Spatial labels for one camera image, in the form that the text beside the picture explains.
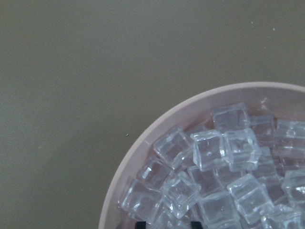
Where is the pink bowl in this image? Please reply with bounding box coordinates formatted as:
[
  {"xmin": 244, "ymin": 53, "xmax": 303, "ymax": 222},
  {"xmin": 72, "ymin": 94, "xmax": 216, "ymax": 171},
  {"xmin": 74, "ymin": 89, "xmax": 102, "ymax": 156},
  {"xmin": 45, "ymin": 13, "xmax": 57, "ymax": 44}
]
[{"xmin": 98, "ymin": 82, "xmax": 305, "ymax": 229}]

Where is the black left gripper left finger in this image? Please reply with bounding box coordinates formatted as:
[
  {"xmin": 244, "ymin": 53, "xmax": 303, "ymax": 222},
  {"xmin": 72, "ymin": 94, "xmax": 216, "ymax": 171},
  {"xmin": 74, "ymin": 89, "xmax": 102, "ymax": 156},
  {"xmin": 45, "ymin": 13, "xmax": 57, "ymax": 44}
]
[{"xmin": 134, "ymin": 221, "xmax": 146, "ymax": 229}]

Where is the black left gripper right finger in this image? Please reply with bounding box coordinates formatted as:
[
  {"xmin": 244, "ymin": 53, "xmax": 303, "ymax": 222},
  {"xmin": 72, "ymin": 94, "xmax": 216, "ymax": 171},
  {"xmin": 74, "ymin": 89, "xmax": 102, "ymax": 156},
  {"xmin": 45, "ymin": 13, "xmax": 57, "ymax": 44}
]
[{"xmin": 191, "ymin": 221, "xmax": 203, "ymax": 229}]

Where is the pile of clear ice cubes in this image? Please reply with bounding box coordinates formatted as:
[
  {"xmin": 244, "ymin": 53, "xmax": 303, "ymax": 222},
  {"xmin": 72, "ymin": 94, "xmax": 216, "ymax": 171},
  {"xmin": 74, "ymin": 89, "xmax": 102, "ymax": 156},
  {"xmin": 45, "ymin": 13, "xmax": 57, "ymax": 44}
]
[{"xmin": 119, "ymin": 103, "xmax": 305, "ymax": 229}]

